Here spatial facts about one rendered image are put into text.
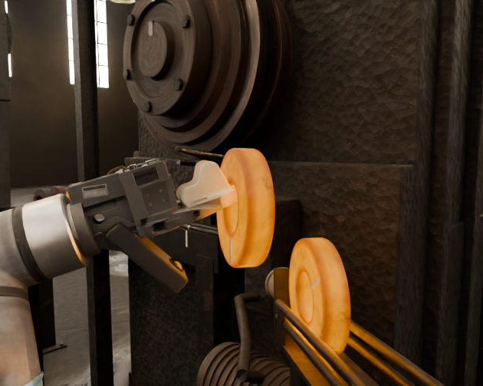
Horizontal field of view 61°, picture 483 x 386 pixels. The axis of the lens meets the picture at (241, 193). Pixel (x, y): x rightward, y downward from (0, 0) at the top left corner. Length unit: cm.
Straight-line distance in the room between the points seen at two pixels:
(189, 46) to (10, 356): 62
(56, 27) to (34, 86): 161
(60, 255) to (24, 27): 1126
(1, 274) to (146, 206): 16
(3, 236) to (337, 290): 37
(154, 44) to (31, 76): 1057
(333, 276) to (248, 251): 11
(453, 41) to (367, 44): 15
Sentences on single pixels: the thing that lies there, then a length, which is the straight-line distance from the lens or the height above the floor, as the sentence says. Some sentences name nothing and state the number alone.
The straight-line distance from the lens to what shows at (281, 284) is 63.
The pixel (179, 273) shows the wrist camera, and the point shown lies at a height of 75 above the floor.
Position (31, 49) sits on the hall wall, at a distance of 1161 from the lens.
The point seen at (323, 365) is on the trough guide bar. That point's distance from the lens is 47.
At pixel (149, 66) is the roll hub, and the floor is 108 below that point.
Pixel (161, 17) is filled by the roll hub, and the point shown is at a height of 118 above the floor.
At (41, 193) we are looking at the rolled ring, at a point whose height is 71.
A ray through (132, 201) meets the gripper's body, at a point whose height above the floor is 84.
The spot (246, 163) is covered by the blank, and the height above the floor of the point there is 88.
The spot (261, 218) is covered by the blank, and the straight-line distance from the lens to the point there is 46.
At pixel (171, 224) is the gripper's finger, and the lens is 47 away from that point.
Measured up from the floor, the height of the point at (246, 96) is 101.
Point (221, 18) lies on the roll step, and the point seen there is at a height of 116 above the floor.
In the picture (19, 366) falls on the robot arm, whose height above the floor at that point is 70.
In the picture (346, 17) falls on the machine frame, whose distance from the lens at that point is 91.
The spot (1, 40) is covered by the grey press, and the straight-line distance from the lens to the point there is 364.
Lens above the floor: 90
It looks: 6 degrees down
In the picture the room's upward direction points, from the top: straight up
